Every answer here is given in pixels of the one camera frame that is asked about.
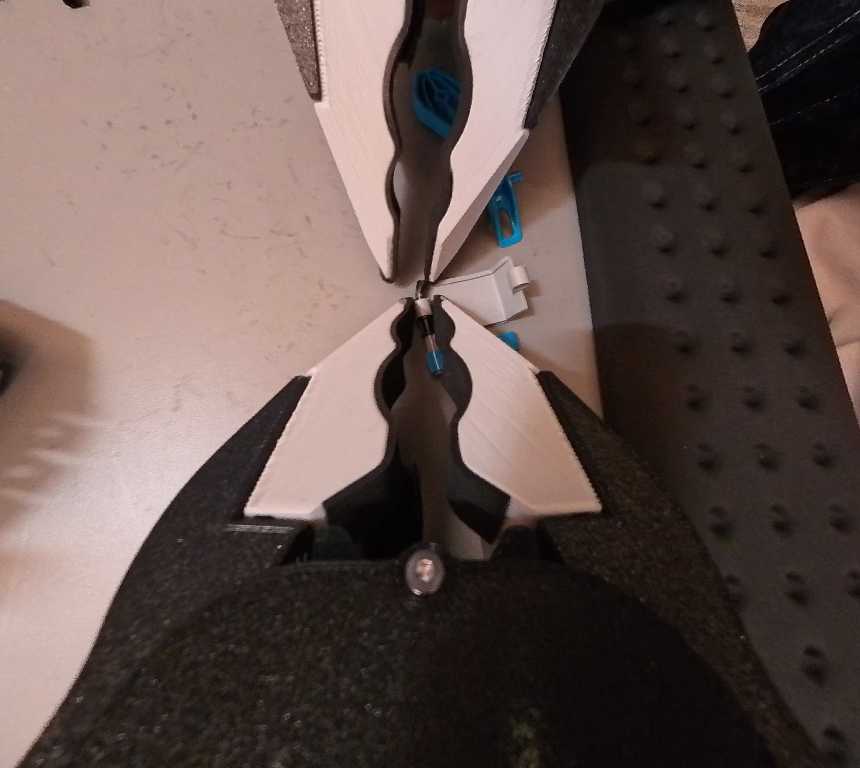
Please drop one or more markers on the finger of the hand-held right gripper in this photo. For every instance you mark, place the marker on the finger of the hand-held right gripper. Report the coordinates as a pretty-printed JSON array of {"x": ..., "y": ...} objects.
[
  {"x": 356, "y": 69},
  {"x": 511, "y": 56}
]

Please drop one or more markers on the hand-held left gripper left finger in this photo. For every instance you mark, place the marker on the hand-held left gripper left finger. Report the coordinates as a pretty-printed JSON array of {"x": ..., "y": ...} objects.
[{"x": 323, "y": 439}]

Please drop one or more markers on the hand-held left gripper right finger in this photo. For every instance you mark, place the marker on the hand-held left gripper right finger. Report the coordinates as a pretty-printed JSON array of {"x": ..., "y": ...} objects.
[{"x": 524, "y": 439}]

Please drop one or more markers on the grey curved arm piece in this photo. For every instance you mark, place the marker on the grey curved arm piece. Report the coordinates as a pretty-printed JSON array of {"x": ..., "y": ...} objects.
[{"x": 491, "y": 291}]

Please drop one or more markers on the person's right forearm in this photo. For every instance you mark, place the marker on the person's right forearm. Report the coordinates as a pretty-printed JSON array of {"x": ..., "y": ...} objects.
[{"x": 753, "y": 15}]

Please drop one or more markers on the grey desk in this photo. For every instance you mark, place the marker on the grey desk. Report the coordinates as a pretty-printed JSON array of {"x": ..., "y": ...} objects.
[{"x": 175, "y": 204}]

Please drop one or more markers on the small blue pin piece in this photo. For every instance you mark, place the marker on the small blue pin piece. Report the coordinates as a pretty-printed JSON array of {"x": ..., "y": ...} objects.
[{"x": 509, "y": 341}]

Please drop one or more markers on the blue racket-shaped piece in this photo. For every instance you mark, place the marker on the blue racket-shaped piece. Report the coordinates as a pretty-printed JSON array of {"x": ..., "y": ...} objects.
[{"x": 505, "y": 210}]

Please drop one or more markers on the person's white shirt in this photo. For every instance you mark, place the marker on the person's white shirt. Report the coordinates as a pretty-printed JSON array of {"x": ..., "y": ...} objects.
[{"x": 833, "y": 284}]

